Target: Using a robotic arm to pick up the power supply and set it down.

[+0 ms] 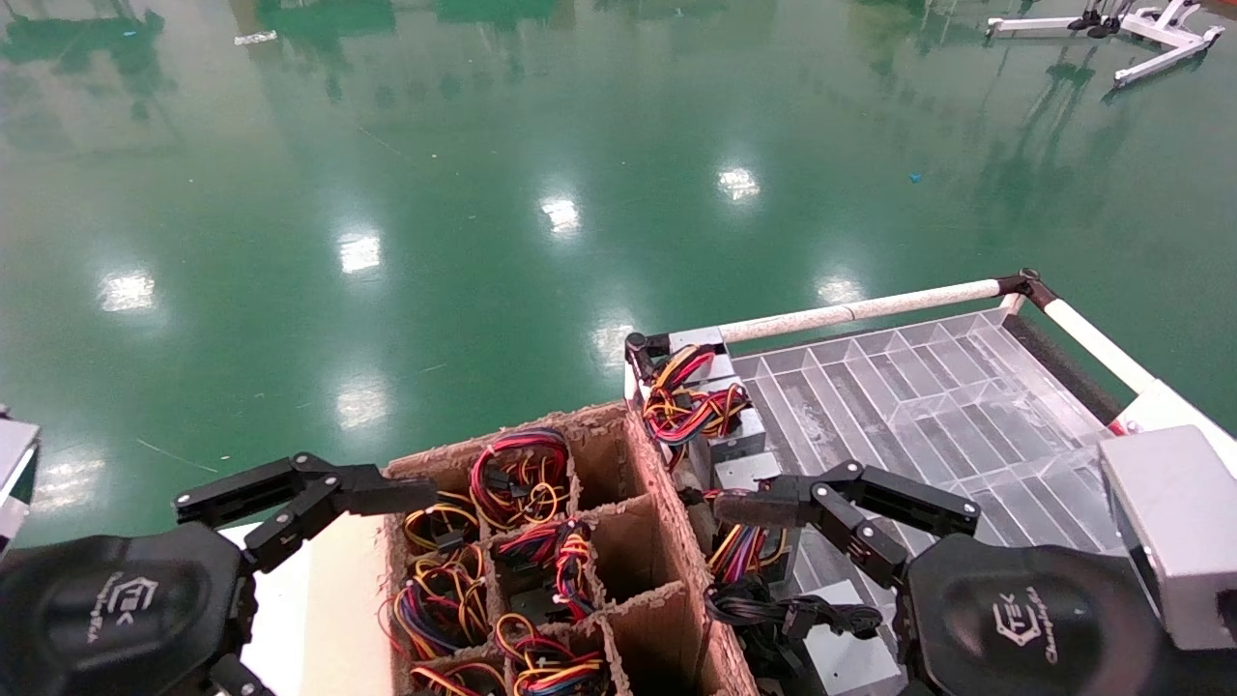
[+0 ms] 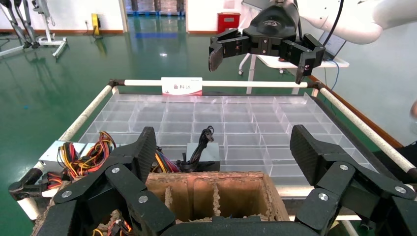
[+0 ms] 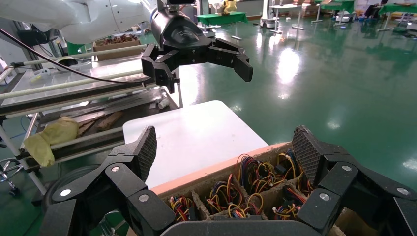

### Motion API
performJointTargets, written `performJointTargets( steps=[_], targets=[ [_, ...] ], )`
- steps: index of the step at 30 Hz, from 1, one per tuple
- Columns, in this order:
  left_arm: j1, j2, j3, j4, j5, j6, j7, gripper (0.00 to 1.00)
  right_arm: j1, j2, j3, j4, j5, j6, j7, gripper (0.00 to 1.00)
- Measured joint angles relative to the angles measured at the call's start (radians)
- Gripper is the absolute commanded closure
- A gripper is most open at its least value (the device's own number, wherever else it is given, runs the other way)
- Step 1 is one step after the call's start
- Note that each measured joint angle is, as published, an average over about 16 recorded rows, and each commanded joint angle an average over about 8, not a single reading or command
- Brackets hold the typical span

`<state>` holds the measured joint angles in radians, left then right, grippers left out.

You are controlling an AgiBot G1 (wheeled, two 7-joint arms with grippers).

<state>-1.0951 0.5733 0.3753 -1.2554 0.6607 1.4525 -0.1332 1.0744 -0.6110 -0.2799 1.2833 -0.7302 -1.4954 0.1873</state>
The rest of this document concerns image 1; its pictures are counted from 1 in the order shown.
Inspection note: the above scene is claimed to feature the pale flat board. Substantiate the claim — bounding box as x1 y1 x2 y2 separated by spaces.
220 510 397 696

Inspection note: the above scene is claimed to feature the power supply with coloured wires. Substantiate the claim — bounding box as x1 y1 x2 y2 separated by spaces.
681 452 805 586
469 428 573 531
404 491 479 554
493 611 612 696
628 327 743 390
411 659 508 696
495 520 595 620
379 546 492 660
643 382 769 463

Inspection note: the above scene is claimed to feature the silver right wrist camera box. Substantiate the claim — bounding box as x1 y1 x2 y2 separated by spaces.
1100 425 1237 651

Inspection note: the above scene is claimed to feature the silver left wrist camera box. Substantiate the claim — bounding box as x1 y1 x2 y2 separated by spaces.
0 414 42 554

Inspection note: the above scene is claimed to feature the clear plastic divider tray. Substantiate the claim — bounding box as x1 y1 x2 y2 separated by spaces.
730 307 1127 629

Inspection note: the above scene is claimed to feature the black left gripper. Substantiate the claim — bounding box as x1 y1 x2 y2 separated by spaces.
0 454 315 696

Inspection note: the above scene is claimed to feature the brown cardboard divider box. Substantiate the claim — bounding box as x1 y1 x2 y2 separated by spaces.
382 401 760 696

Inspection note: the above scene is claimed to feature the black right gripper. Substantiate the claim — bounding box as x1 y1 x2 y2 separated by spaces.
713 462 1237 696

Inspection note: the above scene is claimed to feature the white tube rack frame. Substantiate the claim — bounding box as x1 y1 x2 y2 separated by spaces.
623 269 1161 402

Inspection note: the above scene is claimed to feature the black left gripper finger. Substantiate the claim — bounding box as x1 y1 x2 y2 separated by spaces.
244 454 440 573

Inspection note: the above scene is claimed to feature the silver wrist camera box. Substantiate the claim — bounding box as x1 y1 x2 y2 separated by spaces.
0 414 42 554
1100 425 1237 651

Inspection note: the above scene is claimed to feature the red and white sign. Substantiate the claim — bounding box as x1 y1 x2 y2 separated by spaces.
1109 380 1237 453

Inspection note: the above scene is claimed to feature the black foam strip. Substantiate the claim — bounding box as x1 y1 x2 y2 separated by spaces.
1003 314 1110 426

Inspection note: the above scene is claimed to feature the white metal floor stand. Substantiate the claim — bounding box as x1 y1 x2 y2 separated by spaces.
986 0 1226 90

